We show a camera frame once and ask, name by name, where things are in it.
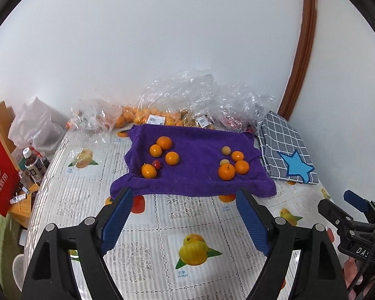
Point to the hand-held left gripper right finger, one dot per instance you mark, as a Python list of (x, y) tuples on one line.
[(253, 222)]

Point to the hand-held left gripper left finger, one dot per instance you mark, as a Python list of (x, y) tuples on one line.
[(117, 222)]

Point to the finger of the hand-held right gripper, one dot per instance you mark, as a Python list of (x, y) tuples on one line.
[(356, 199), (332, 214)]

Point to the large mandarin orange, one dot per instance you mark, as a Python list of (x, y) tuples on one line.
[(242, 167), (227, 172), (237, 156)]

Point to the small mandarin orange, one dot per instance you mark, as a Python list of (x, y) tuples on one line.
[(165, 142), (156, 150), (172, 158), (148, 171)]

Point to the tan longan fruit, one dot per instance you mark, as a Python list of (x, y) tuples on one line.
[(224, 162), (226, 150)]

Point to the small red fruit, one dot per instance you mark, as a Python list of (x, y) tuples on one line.
[(156, 163)]

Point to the clear plastic bag red fruits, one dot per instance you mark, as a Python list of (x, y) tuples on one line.
[(240, 112)]

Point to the person's right hand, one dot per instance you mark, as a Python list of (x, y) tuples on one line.
[(351, 270)]

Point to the grey checked cloth blue star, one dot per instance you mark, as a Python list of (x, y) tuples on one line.
[(278, 137)]

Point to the purple towel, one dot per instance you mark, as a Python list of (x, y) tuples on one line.
[(197, 153)]

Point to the wooden side table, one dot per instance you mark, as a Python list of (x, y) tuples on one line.
[(23, 207)]

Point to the dark drink bottle white cap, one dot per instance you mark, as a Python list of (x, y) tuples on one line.
[(34, 168)]

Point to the clear plastic bag of mandarins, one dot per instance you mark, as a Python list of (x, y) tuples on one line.
[(137, 115)]

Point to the crumpled clear plastic bag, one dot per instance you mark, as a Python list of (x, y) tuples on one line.
[(90, 112)]

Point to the green cloth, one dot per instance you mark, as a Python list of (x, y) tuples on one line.
[(0, 240)]

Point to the clear plastic bag of longans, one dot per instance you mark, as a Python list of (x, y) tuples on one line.
[(192, 112)]

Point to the red paper bag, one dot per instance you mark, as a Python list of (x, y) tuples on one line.
[(0, 175)]

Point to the white plastic bag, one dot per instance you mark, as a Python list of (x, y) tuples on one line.
[(34, 125)]

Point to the light wooden chair back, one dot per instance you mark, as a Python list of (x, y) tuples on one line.
[(0, 115)]

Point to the brown wooden door frame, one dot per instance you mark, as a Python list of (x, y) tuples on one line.
[(306, 37)]

